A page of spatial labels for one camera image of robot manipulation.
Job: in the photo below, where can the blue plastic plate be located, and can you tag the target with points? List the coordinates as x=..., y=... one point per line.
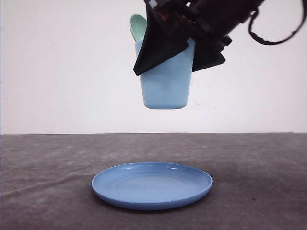
x=151, y=186

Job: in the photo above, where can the mint green plastic spoon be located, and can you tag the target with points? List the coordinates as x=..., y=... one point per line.
x=138, y=25

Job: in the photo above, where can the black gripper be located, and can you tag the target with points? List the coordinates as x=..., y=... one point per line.
x=170, y=23

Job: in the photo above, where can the light blue plastic cup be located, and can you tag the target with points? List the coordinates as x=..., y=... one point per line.
x=166, y=86

